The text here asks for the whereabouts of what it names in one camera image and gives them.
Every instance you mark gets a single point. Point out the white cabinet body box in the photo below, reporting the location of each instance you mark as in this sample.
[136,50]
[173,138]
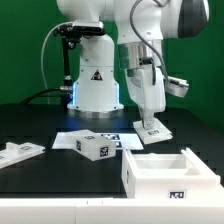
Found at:
[168,176]

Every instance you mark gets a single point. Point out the white L-shaped fence wall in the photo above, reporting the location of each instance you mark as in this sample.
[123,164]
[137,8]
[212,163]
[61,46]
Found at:
[17,208]

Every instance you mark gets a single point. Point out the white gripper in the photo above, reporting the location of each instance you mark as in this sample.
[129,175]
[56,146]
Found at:
[146,89]

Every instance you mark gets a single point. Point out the small white cabinet block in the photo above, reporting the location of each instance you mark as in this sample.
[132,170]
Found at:
[91,145]

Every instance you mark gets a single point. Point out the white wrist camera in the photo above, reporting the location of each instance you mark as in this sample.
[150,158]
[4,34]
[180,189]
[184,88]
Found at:
[177,87]

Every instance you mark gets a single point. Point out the white cabinet door panel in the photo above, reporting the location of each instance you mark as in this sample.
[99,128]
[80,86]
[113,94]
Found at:
[157,132]

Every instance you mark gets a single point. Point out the black camera on stand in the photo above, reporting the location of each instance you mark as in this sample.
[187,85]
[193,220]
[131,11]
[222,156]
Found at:
[71,34]

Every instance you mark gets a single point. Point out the white marker base sheet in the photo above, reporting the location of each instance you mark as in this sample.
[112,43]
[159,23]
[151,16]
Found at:
[119,140]

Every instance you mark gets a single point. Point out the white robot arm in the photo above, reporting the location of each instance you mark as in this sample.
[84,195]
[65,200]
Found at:
[134,29]

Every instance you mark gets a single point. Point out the white cabinet top panel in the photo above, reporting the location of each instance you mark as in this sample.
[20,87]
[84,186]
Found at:
[15,153]

